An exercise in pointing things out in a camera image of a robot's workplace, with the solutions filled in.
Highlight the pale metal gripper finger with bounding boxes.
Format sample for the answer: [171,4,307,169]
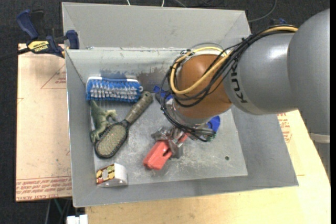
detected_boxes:
[151,127,172,140]
[169,136,185,159]

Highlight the red plastic block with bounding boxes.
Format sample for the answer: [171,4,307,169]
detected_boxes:
[142,133,188,172]

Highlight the blue plastic piece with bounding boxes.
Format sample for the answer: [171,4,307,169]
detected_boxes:
[207,115,222,135]

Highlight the white box with colourful print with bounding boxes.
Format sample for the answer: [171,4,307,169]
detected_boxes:
[96,163,129,188]

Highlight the green toy dinosaur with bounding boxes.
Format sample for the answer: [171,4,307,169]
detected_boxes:
[89,100,118,143]

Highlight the blue scrub brush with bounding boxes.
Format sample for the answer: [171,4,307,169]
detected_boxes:
[86,76,144,104]

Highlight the grey metal bin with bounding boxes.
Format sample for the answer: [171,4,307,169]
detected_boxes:
[61,2,299,208]

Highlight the brown cardboard board red print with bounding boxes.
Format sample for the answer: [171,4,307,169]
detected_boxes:
[15,43,73,202]

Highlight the olive handled hairbrush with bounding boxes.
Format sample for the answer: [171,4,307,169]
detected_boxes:
[94,91,154,159]

